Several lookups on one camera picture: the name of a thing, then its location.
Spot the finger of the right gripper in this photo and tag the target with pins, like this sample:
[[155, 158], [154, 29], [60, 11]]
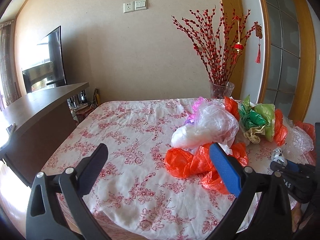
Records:
[[275, 166], [291, 164]]

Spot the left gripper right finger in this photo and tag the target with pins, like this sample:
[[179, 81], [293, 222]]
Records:
[[272, 218]]

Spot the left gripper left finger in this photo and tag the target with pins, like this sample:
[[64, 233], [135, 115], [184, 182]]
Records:
[[45, 218]]

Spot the clear bubble wrap bag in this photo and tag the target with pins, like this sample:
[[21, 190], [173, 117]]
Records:
[[300, 138]]

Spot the orange plastic bag back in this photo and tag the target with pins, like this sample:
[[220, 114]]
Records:
[[280, 130]]

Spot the orange plastic bag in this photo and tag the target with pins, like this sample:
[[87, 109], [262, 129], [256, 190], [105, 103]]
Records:
[[280, 130], [183, 164]]

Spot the beige plastic bag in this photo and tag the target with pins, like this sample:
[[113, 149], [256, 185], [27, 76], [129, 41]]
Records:
[[254, 134]]

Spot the light green plastic bag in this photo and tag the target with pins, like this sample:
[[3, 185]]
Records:
[[268, 113]]

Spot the large clear plastic bag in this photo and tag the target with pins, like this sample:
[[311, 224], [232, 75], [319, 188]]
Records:
[[221, 127]]

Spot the orange plastic bag front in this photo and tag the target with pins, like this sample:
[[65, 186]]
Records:
[[183, 164]]

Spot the pink plastic bag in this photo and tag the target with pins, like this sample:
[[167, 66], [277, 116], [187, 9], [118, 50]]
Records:
[[199, 113]]

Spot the dark green plastic bag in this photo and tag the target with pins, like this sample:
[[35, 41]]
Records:
[[251, 119]]

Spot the wooden framed glass door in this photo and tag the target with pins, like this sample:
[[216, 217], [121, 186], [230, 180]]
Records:
[[290, 56]]

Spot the clear glass vase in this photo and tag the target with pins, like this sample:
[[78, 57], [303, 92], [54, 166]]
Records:
[[219, 92]]

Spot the dark wooden tv cabinet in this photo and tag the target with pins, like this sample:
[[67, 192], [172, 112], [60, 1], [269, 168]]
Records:
[[43, 122]]

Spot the floral white pink tablecloth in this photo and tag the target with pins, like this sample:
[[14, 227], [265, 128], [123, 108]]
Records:
[[134, 196]]

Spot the clutter items beside cabinet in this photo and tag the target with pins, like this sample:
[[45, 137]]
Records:
[[81, 107]]

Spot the small red lantern ornament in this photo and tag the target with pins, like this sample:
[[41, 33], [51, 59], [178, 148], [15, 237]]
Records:
[[238, 45]]

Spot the red berry branches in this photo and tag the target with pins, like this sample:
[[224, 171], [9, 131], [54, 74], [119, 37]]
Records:
[[213, 35]]

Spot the red tassel knot ornament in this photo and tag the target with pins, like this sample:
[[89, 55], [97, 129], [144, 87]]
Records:
[[259, 35]]

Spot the black flat television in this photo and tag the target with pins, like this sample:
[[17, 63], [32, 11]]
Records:
[[45, 67]]

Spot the brown window curtain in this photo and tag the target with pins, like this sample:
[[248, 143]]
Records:
[[10, 91]]

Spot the white light switch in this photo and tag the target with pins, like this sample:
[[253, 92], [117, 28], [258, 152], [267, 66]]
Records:
[[141, 5]]

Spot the white wall socket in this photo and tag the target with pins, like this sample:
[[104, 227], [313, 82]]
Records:
[[128, 7]]

